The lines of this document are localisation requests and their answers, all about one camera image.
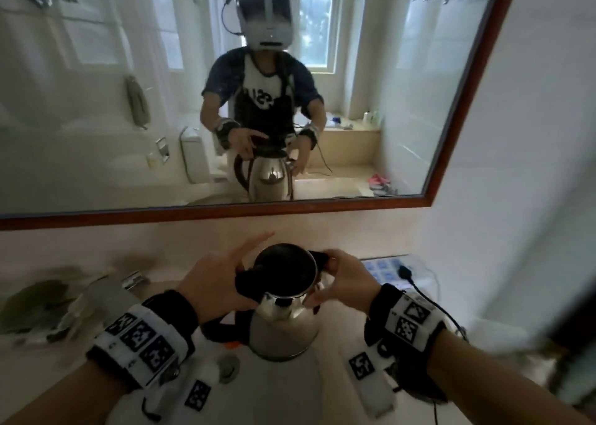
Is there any person's left hand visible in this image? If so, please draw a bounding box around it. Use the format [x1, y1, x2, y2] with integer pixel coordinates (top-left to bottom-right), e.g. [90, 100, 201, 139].
[176, 231, 276, 326]

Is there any person's right hand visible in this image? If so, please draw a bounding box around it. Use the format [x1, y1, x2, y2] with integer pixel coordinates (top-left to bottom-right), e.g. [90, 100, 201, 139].
[302, 248, 384, 317]

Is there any stainless steel electric kettle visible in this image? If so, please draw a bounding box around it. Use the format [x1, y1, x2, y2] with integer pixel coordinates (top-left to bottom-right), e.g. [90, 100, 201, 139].
[200, 243, 329, 363]

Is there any chrome square faucet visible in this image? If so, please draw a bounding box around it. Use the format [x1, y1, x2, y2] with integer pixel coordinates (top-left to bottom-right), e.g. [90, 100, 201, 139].
[81, 271, 152, 321]

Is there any person's right forearm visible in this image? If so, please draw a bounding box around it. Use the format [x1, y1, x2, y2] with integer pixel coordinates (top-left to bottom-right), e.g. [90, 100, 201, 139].
[426, 329, 596, 425]

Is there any white blue power strip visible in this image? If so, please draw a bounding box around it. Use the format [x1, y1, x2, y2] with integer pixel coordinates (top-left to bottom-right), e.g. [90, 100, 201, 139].
[361, 254, 438, 290]

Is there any right marker wristband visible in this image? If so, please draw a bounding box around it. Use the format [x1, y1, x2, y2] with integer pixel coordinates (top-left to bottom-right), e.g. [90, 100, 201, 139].
[364, 282, 450, 402]

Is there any marker wristband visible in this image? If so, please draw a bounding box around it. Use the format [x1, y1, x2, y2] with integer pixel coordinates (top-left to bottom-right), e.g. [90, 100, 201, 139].
[86, 289, 201, 391]
[364, 282, 450, 402]

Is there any chrome sink drain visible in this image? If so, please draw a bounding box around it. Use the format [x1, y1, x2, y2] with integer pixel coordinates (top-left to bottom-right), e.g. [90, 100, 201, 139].
[216, 352, 241, 386]

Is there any left marker wristband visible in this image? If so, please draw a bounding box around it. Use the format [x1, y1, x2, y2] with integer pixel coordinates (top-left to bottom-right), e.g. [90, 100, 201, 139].
[86, 289, 201, 391]

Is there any white marker cube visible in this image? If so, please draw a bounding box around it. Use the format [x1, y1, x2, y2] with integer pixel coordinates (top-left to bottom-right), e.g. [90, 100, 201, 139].
[342, 343, 397, 421]

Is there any white sink basin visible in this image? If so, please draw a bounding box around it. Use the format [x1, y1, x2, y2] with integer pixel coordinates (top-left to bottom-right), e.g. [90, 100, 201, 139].
[104, 280, 364, 425]

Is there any clear acrylic tray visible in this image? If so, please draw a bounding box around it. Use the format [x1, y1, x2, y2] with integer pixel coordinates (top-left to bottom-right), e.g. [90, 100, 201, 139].
[0, 266, 117, 349]

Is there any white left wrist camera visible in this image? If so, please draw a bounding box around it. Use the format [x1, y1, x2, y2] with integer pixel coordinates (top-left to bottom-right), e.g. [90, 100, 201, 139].
[139, 364, 220, 425]

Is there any wood-framed wall mirror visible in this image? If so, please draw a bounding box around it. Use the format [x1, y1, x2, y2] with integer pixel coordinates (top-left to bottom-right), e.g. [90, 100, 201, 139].
[0, 0, 522, 233]

